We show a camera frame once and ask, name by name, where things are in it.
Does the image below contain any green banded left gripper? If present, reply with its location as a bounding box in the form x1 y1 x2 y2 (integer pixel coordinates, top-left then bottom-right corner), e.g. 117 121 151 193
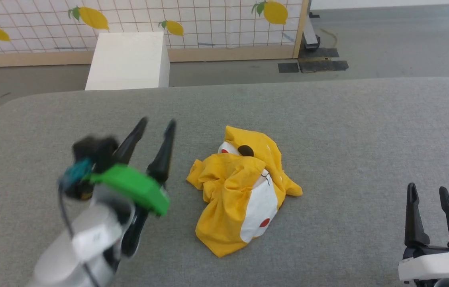
89 116 177 258

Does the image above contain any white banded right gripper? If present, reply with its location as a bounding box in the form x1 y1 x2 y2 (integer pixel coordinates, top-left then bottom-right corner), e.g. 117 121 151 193
398 183 449 287

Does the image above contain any yellow cartoon print garment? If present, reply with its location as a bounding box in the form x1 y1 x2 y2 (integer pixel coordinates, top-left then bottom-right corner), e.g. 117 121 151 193
186 126 303 258

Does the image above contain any white box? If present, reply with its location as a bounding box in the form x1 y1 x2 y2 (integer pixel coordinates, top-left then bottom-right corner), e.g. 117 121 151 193
85 32 171 90

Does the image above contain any lemon print partition panel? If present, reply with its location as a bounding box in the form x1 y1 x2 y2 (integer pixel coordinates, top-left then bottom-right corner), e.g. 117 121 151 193
0 0 311 69

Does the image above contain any large black floor mat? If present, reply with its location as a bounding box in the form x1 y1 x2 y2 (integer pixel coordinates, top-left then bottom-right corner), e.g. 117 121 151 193
298 47 349 73

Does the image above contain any grey metal stand leg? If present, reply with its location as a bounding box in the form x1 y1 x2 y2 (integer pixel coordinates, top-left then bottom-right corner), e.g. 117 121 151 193
303 0 321 50

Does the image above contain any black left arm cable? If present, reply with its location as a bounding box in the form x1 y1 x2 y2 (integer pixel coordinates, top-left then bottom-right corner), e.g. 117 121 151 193
59 179 101 287

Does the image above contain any yellow floor cable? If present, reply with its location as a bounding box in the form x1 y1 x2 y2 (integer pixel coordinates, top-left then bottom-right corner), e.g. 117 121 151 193
319 27 339 49

